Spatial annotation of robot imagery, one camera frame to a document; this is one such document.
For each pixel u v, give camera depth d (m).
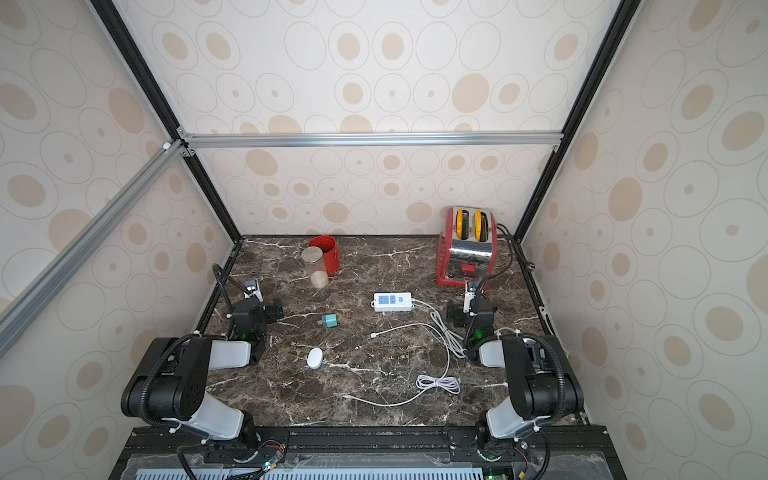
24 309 0.51
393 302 0.97
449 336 0.91
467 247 0.93
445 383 0.82
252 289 0.80
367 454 0.73
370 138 0.89
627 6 0.67
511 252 1.16
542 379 0.46
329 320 0.93
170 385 0.45
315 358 0.88
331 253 1.02
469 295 0.83
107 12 0.67
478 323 0.73
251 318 0.71
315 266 0.99
